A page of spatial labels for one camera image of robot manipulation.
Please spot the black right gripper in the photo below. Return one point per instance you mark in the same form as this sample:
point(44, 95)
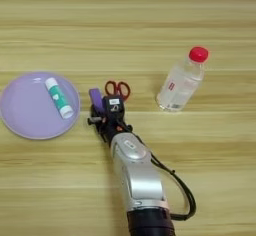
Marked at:
point(111, 128)

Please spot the purple rectangular eraser block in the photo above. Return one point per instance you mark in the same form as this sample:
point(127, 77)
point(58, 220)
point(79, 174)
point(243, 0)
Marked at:
point(96, 96)

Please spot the green white glue stick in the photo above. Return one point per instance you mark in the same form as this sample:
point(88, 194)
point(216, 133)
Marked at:
point(59, 97)

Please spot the clear bottle red cap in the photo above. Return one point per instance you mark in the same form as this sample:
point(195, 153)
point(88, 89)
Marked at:
point(180, 83)

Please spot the black box white label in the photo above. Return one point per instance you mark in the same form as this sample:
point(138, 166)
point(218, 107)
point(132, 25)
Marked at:
point(113, 106)

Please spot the purple round plate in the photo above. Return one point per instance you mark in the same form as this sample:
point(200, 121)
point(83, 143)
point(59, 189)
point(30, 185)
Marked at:
point(26, 113)

